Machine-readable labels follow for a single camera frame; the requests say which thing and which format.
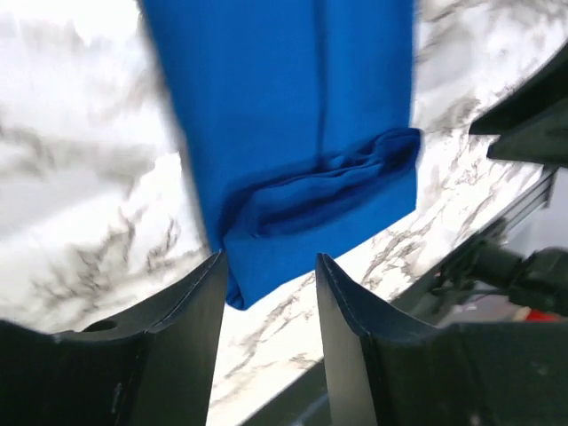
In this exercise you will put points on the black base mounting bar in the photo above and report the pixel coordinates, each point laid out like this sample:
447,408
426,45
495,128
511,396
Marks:
269,365

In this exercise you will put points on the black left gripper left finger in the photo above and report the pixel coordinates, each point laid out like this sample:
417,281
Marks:
151,364

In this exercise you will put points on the aluminium rail frame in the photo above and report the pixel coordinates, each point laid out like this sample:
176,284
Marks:
504,224

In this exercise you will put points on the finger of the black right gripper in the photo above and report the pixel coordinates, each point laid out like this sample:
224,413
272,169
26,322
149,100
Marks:
542,90
543,143

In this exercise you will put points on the blue t shirt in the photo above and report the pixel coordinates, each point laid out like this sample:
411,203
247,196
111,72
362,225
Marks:
296,116

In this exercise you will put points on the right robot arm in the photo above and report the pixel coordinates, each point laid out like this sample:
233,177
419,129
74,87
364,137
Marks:
540,280

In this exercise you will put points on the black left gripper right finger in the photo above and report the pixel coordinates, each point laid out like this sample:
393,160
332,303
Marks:
385,367

